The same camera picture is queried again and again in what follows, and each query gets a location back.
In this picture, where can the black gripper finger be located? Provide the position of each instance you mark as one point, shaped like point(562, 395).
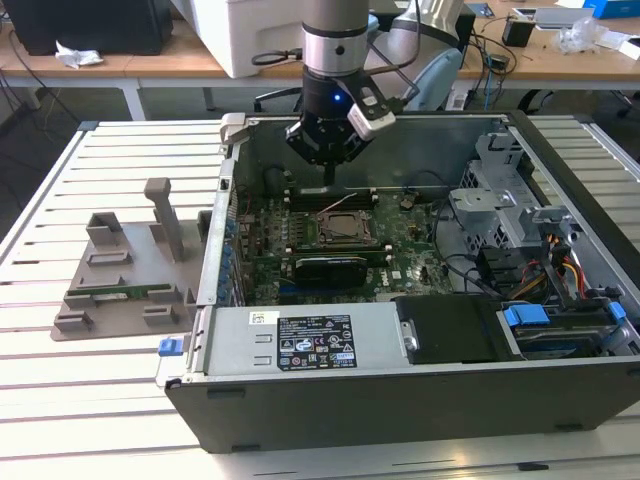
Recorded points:
point(357, 150)
point(300, 140)

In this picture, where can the thin metal locking lever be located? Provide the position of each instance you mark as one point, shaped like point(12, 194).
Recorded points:
point(340, 201)

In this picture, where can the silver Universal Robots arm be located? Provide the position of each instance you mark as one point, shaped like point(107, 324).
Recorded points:
point(335, 50)

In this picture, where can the black CPU socket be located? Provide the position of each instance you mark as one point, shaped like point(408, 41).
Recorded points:
point(320, 240)

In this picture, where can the black round board component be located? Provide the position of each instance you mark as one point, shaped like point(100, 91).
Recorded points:
point(274, 181)

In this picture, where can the black office chair base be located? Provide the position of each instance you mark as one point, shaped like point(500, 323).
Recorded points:
point(275, 94)
point(532, 100)

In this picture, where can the coin cell battery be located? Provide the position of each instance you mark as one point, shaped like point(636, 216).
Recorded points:
point(406, 201)

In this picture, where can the white printer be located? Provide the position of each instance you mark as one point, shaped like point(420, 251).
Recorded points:
point(250, 35)

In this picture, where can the white power adapter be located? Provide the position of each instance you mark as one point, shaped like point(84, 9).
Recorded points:
point(457, 100)

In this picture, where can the green motherboard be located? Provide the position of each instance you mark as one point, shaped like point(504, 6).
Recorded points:
point(415, 260)

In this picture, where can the black graphics card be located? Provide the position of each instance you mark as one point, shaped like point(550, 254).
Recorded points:
point(330, 272)

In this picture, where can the silver metal drive cage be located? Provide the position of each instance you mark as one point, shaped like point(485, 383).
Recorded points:
point(480, 200)

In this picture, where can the blue expansion slot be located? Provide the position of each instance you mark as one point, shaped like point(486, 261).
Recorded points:
point(287, 290)

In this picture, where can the small black device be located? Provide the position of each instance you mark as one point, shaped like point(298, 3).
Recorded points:
point(498, 61)

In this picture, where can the black connector block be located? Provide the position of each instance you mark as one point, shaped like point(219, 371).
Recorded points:
point(495, 270)

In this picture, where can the small blue card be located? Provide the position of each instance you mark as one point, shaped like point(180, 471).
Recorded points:
point(481, 8)

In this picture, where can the grey brown parts rack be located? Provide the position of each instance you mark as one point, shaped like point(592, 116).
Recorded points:
point(135, 240)

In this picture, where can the black drive bay cover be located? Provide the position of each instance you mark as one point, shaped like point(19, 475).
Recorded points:
point(450, 330)

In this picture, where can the wooden desk with clutter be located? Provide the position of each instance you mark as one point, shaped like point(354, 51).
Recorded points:
point(545, 65)

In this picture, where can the silver power supply unit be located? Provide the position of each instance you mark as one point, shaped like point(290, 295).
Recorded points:
point(240, 340)

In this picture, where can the hard disk in blue carrier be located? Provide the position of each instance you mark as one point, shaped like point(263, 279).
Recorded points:
point(525, 317)

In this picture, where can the crumpled white paper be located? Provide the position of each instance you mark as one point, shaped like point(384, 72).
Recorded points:
point(77, 57)

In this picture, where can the large black box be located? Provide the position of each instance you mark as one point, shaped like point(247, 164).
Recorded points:
point(90, 25)

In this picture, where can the blue case latch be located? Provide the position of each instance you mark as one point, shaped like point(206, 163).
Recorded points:
point(169, 347)

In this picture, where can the flat white grey box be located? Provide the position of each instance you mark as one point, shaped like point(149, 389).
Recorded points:
point(565, 17)

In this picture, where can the clear plastic bag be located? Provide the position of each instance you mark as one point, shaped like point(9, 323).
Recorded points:
point(580, 35)

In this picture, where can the dark grey PC case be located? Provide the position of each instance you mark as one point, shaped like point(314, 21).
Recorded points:
point(400, 410)

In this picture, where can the small white paper box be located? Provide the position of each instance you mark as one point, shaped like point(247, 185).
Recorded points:
point(625, 47)

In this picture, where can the blue cardboard box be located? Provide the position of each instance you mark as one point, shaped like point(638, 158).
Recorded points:
point(615, 7)

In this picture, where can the blue plastic clip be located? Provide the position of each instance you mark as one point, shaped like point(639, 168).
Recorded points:
point(616, 302)

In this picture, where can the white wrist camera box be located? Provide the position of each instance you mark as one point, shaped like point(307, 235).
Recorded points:
point(372, 125)

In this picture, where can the wooden desk white frame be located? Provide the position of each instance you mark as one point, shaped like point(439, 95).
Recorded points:
point(150, 62)

